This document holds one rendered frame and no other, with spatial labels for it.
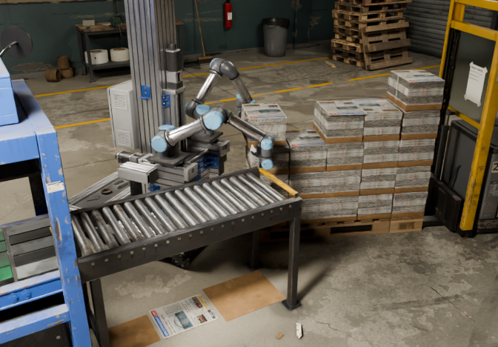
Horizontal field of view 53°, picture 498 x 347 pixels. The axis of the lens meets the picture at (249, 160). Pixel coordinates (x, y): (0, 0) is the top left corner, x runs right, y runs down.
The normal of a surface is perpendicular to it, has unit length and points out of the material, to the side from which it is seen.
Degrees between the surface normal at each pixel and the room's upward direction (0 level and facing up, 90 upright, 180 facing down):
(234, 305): 0
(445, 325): 0
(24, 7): 90
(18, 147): 90
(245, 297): 0
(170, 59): 90
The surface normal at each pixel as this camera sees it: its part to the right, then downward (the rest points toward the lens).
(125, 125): -0.43, 0.36
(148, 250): 0.50, 0.35
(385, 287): 0.00, -0.91
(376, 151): 0.14, 0.39
